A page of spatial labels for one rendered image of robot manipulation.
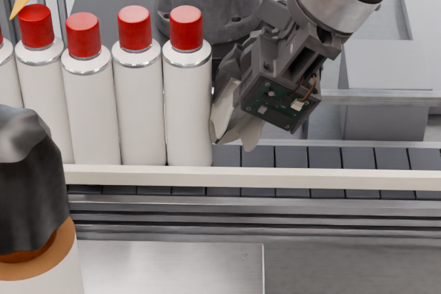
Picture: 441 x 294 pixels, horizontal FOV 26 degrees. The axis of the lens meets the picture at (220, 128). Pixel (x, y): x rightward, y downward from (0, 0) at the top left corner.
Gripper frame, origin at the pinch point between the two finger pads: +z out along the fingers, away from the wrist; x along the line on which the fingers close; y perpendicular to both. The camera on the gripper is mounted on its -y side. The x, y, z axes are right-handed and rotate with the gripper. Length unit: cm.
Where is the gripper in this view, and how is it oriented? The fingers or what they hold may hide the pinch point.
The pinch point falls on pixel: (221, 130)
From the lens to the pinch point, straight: 104.8
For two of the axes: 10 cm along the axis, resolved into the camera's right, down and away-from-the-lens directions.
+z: -5.0, 6.5, 5.8
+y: -0.3, 6.5, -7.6
